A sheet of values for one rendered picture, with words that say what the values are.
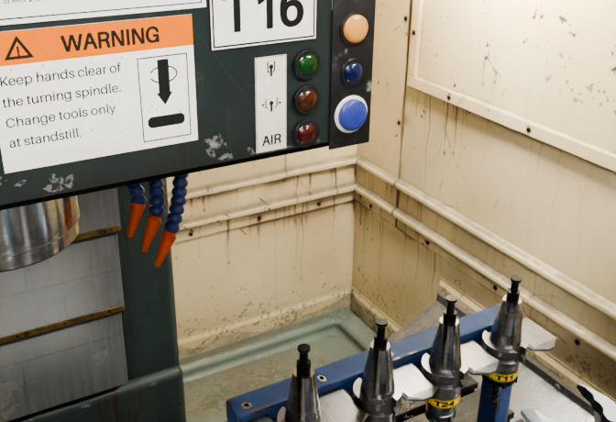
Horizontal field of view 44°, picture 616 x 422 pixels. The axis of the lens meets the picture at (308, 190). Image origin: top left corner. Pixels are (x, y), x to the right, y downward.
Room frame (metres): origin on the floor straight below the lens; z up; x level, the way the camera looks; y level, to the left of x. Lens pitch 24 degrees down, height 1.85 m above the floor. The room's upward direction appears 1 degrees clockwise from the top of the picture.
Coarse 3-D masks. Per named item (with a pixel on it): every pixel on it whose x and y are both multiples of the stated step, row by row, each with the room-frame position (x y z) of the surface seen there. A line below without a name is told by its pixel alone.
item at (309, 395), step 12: (312, 372) 0.73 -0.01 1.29; (300, 384) 0.71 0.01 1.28; (312, 384) 0.72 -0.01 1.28; (288, 396) 0.73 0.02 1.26; (300, 396) 0.71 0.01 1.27; (312, 396) 0.72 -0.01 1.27; (288, 408) 0.72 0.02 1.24; (300, 408) 0.71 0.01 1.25; (312, 408) 0.71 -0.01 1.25; (288, 420) 0.72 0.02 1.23; (300, 420) 0.71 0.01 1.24; (312, 420) 0.71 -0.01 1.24
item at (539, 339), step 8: (528, 320) 0.96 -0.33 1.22; (528, 328) 0.94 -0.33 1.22; (536, 328) 0.94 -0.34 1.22; (528, 336) 0.92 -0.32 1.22; (536, 336) 0.92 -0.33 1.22; (544, 336) 0.92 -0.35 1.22; (552, 336) 0.92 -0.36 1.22; (528, 344) 0.90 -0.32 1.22; (536, 344) 0.90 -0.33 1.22; (544, 344) 0.90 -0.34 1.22; (552, 344) 0.90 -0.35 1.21
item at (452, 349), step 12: (444, 324) 0.83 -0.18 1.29; (456, 324) 0.83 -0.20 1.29; (444, 336) 0.83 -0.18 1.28; (456, 336) 0.83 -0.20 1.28; (432, 348) 0.84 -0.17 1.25; (444, 348) 0.82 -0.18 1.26; (456, 348) 0.83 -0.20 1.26; (432, 360) 0.83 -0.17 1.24; (444, 360) 0.82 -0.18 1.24; (456, 360) 0.82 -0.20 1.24; (444, 372) 0.82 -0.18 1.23
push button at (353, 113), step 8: (344, 104) 0.67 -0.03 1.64; (352, 104) 0.67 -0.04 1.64; (360, 104) 0.67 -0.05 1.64; (344, 112) 0.66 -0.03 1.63; (352, 112) 0.67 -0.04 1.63; (360, 112) 0.67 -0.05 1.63; (344, 120) 0.66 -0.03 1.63; (352, 120) 0.67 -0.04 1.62; (360, 120) 0.67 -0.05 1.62; (352, 128) 0.67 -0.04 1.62
